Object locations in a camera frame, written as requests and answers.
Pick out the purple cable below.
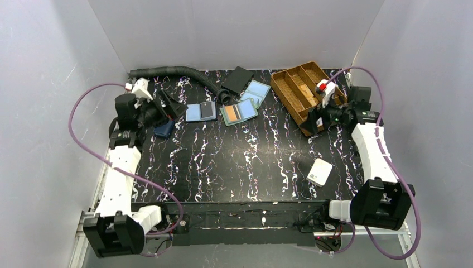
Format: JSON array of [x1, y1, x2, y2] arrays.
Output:
[[68, 83, 185, 257], [325, 66, 422, 260]]

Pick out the wicker divided tray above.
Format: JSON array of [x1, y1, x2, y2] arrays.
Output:
[[271, 61, 329, 137]]

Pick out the dark card in holder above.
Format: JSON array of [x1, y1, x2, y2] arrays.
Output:
[[199, 101, 216, 121]]

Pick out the blue snap wallet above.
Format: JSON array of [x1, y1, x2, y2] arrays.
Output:
[[153, 120, 175, 138]]

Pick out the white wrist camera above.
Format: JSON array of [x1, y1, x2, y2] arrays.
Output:
[[316, 79, 337, 108], [124, 78, 153, 101]]

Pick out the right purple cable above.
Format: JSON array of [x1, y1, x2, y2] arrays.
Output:
[[325, 66, 422, 260]]

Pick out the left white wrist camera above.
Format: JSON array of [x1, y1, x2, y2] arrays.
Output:
[[124, 78, 153, 101]]

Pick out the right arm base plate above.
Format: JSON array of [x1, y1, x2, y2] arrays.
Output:
[[293, 211, 346, 234]]

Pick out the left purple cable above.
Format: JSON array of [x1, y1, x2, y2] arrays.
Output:
[[68, 83, 185, 257]]

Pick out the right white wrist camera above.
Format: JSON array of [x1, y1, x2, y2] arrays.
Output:
[[316, 79, 337, 108]]

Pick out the black card holder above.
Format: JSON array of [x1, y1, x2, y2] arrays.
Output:
[[185, 101, 217, 122]]

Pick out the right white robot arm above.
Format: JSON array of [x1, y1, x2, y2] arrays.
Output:
[[302, 84, 415, 230]]

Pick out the black square pad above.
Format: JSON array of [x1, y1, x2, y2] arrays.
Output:
[[221, 66, 254, 95]]

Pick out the grey corrugated hose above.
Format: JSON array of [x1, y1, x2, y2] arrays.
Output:
[[128, 66, 233, 104]]

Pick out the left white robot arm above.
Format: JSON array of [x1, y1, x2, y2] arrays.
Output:
[[83, 90, 187, 258]]

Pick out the white box with code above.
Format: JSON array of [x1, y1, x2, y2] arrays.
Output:
[[306, 158, 333, 187]]

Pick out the green card holder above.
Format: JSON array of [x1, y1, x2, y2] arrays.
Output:
[[240, 80, 271, 109], [220, 99, 258, 126]]

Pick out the wooden piece in tray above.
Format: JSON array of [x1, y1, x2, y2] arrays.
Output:
[[298, 84, 317, 106]]

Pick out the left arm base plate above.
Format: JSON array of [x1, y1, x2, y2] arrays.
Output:
[[133, 212, 190, 235]]

